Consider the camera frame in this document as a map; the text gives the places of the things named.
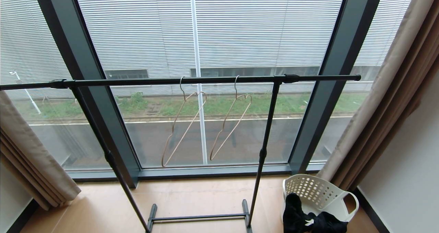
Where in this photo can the pink clothes hanger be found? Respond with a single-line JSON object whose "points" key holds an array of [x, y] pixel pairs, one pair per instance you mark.
{"points": [[236, 95], [184, 96]]}

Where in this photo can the heap of clothes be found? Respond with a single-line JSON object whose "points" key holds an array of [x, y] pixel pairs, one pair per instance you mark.
{"points": [[295, 216]]}

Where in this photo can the black clothes rack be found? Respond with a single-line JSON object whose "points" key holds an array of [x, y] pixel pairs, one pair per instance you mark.
{"points": [[205, 80]]}

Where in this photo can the white laundry basket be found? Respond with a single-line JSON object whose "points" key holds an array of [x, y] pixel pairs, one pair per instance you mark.
{"points": [[315, 192]]}

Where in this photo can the window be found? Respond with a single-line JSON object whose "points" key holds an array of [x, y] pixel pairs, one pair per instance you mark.
{"points": [[240, 27]]}

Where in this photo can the beige curtain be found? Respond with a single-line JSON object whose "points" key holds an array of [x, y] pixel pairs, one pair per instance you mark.
{"points": [[31, 157], [387, 89]]}

